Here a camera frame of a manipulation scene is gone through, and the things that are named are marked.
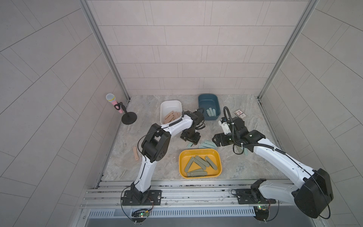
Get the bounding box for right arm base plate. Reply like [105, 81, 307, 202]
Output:
[231, 188, 277, 205]

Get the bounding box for white storage box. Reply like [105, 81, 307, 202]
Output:
[160, 100, 182, 124]

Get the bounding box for olive knife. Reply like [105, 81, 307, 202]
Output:
[184, 157, 195, 173]
[187, 170, 208, 177]
[205, 156, 218, 170]
[194, 156, 210, 170]

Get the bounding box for pink folding knife front left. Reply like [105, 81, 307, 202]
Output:
[132, 146, 140, 161]

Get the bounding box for mint folding knife middle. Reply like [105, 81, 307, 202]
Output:
[200, 143, 216, 149]

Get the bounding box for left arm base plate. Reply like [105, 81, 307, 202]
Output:
[121, 190, 162, 206]

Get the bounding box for pink toy microphone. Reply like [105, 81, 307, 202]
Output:
[106, 93, 123, 114]

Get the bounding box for dark teal storage box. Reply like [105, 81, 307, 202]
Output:
[198, 93, 221, 121]

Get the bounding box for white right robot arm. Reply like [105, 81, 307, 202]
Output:
[212, 117, 334, 218]

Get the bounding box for black microphone stand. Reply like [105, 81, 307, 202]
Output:
[117, 102, 137, 125]

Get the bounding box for yellow storage box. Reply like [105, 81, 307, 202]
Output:
[179, 148, 222, 179]

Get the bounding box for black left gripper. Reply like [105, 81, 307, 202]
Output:
[181, 128, 201, 145]

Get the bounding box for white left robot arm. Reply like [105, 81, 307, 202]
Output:
[130, 108, 205, 194]

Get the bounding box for mint folding knife upper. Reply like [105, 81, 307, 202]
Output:
[204, 141, 217, 148]

